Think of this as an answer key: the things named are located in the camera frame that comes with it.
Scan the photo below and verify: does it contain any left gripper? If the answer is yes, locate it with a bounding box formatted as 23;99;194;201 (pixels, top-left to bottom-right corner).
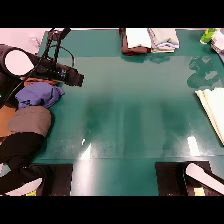
59;65;85;88

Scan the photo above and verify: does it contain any cream T-shirt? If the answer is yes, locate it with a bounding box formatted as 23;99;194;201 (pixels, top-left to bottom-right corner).
194;86;224;146

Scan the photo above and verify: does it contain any rust-brown garment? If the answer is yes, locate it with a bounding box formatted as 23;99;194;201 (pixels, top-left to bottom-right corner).
22;76;60;87

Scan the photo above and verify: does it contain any grey garment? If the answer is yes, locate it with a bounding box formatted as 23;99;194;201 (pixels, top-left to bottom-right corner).
6;105;53;137

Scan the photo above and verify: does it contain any white garment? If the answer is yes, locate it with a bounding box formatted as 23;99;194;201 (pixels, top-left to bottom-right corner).
125;28;153;50

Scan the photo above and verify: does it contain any orange-brown garment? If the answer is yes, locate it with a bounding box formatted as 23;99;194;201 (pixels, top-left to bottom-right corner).
0;104;18;139

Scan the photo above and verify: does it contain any black garment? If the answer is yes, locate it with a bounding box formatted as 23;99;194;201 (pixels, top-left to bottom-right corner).
0;131;47;178

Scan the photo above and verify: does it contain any grey-green garment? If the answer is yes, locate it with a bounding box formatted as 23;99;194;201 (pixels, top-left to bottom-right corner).
147;28;180;48

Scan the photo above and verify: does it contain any light blue garment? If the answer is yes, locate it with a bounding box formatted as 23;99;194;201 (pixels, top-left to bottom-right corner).
153;41;180;52

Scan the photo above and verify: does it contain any green object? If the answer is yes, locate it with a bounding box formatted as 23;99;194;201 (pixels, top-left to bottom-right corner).
199;28;218;45

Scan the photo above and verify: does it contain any pale garment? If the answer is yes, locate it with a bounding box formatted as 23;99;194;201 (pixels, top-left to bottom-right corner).
210;29;224;54

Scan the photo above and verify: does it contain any black cable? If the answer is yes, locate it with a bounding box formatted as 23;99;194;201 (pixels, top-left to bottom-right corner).
57;45;76;70

